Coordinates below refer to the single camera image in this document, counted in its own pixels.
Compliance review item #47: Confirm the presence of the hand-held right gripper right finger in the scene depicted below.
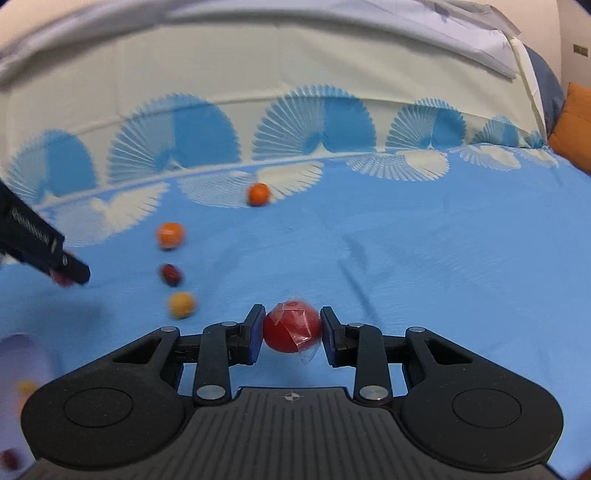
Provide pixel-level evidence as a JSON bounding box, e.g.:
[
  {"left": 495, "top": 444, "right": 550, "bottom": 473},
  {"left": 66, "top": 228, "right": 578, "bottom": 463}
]
[{"left": 321, "top": 306, "right": 513, "bottom": 407}]

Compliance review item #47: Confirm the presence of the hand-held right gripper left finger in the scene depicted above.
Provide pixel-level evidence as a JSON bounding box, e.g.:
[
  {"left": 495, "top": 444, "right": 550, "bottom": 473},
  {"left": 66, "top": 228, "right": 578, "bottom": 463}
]
[{"left": 69, "top": 304, "right": 266, "bottom": 408}]

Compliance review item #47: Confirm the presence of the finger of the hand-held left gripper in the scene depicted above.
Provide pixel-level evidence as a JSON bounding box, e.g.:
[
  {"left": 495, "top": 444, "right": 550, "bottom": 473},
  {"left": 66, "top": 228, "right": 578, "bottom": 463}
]
[{"left": 48, "top": 253, "right": 91, "bottom": 284}]

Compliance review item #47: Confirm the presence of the plastic-wrapped red tomato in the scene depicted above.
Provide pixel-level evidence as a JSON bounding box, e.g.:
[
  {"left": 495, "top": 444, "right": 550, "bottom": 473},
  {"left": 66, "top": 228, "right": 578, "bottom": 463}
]
[
  {"left": 262, "top": 295, "right": 324, "bottom": 367},
  {"left": 50, "top": 249, "right": 79, "bottom": 289}
]

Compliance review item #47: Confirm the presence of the orange tangerine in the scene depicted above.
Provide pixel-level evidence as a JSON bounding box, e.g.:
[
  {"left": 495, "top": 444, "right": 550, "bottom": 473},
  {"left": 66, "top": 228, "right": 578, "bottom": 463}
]
[
  {"left": 247, "top": 183, "right": 271, "bottom": 208},
  {"left": 156, "top": 222, "right": 186, "bottom": 250}
]

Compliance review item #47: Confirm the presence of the light purple plastic plate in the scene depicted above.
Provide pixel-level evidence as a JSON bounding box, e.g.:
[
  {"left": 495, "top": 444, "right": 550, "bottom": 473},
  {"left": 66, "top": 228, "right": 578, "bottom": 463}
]
[{"left": 0, "top": 335, "right": 54, "bottom": 468}]

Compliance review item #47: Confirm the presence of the blue fan-print bed sheet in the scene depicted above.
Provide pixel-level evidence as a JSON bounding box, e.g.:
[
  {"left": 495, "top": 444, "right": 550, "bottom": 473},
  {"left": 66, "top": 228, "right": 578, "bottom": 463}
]
[{"left": 0, "top": 28, "right": 591, "bottom": 480}]

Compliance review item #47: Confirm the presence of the grey duvet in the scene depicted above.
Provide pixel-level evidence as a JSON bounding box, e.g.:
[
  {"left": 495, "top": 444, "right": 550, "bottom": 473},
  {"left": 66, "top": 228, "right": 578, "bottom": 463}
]
[{"left": 0, "top": 0, "right": 523, "bottom": 85}]

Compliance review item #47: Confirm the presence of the orange pillow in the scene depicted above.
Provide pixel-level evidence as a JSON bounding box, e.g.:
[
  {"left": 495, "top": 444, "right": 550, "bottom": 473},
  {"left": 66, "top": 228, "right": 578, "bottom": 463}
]
[{"left": 547, "top": 82, "right": 591, "bottom": 178}]

